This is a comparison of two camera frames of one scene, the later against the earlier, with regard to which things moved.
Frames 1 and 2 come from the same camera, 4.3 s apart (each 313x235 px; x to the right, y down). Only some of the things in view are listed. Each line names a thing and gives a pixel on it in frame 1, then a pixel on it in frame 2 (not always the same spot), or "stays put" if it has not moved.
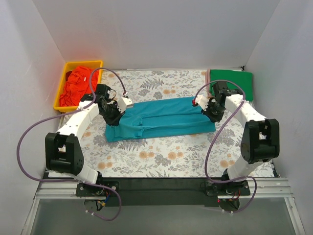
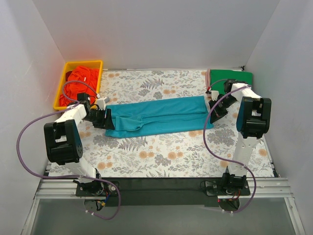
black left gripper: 113,117 → 103,118
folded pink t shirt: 208,82 stays put
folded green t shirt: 243,79 stays put
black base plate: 164,192 stays put
